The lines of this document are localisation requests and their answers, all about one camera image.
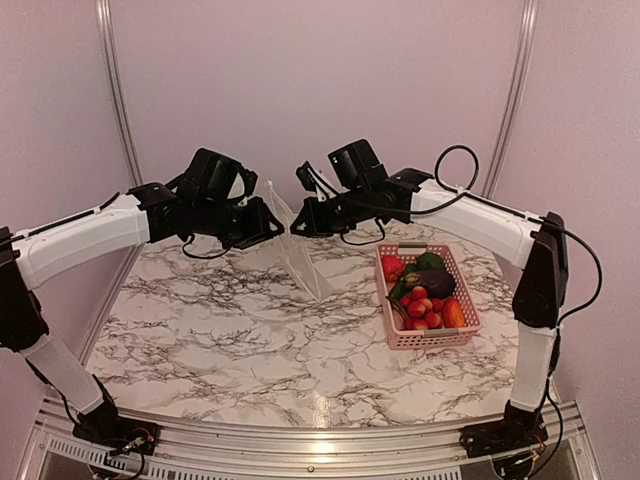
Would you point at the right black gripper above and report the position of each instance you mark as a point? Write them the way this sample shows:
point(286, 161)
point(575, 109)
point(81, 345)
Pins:
point(315, 225)

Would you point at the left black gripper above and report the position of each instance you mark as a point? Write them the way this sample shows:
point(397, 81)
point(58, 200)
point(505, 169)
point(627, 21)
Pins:
point(258, 228)

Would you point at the clear zip top bag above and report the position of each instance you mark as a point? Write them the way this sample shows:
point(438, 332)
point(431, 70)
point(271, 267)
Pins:
point(292, 250)

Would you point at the pink plastic basket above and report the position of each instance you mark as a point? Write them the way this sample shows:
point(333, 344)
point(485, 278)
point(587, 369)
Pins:
point(399, 339)

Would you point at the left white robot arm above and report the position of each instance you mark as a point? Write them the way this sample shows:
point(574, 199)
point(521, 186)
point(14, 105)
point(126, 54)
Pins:
point(146, 214)

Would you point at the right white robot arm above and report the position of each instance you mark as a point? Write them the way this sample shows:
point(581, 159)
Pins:
point(535, 245)

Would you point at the red tomato toy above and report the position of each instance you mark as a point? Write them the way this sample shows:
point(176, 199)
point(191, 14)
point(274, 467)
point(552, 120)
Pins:
point(392, 267)

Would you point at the green pepper toy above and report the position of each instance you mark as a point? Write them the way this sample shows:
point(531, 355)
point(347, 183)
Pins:
point(425, 262)

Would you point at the purple eggplant toy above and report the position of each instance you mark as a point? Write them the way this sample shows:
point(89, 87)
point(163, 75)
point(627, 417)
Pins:
point(438, 283)

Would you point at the red cherry bunch toy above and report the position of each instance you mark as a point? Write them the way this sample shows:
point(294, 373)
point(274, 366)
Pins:
point(418, 311)

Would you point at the orange red mango toy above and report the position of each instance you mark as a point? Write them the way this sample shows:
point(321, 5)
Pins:
point(452, 314)

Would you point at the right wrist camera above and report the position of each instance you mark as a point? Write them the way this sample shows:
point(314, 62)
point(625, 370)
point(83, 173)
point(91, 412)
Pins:
point(356, 166)

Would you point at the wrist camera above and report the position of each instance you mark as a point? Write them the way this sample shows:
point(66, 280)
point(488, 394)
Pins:
point(214, 177)
point(356, 166)

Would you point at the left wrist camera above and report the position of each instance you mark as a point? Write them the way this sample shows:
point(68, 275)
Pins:
point(214, 177)

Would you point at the curved aluminium front rail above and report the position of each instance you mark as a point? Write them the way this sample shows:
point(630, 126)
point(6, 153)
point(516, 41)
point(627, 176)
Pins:
point(190, 449)

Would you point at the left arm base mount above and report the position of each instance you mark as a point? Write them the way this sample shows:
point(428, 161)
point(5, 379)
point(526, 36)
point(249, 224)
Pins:
point(125, 431)

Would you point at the left aluminium frame post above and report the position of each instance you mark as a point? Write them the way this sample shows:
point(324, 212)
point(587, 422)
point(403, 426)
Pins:
point(116, 89)

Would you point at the aluminium frame post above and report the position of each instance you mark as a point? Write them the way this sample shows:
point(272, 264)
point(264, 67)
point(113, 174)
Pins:
point(116, 89)
point(515, 92)

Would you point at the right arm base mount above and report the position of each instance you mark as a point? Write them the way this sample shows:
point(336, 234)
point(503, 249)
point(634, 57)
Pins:
point(499, 436)

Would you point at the right aluminium frame post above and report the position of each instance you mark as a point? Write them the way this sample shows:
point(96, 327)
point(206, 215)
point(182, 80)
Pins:
point(515, 92)

